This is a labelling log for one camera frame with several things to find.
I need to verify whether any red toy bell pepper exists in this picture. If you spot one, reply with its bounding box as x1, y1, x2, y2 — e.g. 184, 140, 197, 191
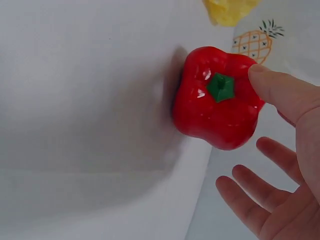
171, 45, 266, 152

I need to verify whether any person's right hand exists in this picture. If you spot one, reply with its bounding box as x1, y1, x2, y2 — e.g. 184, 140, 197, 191
215, 63, 320, 240

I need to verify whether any yellow crumpled object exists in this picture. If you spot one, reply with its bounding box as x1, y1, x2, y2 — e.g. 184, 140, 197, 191
201, 0, 264, 27

